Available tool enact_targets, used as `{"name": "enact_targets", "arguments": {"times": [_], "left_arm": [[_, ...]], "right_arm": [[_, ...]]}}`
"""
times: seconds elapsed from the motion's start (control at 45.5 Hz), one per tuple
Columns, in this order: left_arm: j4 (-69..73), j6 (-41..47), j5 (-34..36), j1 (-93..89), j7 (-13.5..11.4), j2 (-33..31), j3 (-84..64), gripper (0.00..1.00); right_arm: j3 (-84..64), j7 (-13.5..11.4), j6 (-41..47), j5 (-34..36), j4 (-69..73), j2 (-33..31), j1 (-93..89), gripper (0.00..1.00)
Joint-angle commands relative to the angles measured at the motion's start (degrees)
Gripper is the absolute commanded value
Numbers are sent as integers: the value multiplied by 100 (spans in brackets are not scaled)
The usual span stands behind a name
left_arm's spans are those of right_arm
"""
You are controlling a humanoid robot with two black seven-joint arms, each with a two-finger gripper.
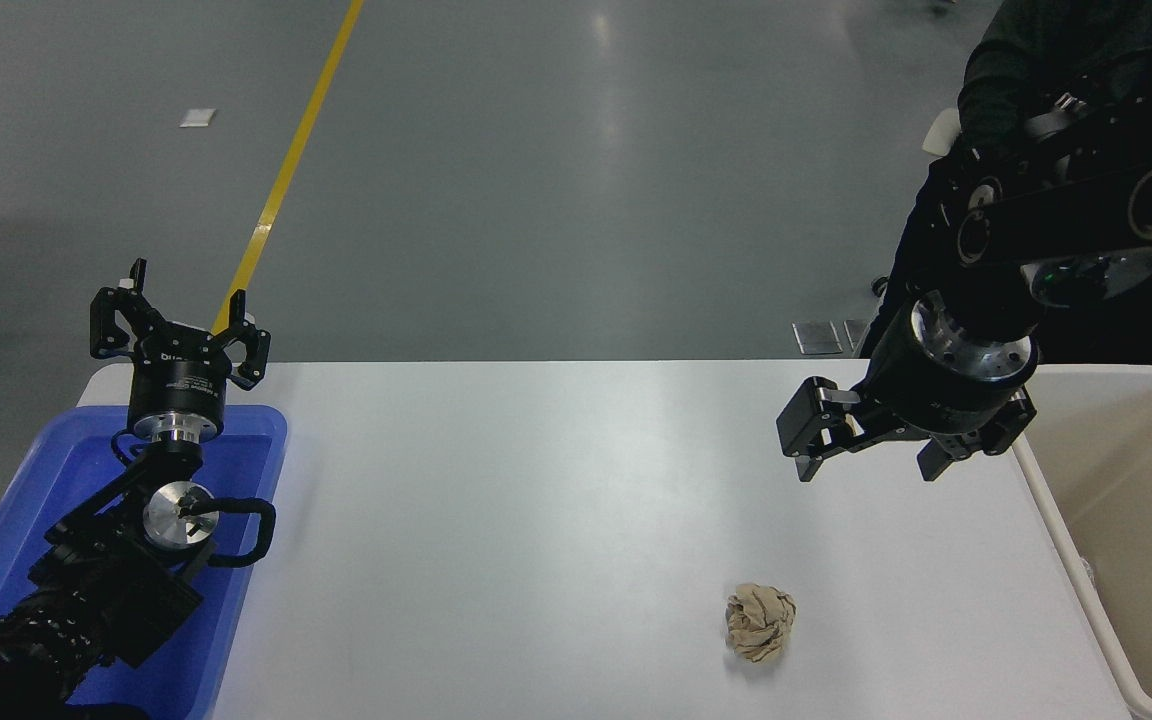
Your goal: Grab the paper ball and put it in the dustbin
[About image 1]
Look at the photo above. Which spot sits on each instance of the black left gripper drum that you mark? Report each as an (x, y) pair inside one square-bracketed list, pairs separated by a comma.
[(178, 385)]

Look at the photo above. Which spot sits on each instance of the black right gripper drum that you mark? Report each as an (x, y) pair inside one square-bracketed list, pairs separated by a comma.
[(936, 405)]

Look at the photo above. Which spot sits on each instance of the tan paper ball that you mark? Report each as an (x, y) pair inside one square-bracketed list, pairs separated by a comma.
[(760, 623)]

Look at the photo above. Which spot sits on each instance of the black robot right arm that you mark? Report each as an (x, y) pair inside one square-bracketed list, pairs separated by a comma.
[(1086, 215)]

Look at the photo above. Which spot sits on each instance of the large metal floor plate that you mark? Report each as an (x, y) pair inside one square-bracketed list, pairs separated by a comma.
[(817, 337)]

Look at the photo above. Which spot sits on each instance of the small metal floor plate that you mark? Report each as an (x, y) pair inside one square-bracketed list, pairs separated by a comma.
[(855, 333)]

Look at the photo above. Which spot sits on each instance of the blue plastic tray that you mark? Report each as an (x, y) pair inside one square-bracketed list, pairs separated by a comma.
[(66, 470)]

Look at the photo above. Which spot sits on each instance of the large pale bin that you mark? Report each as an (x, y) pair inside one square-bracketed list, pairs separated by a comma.
[(1136, 520)]

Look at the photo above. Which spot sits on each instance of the person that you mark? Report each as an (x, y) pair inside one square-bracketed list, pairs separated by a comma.
[(1021, 40)]

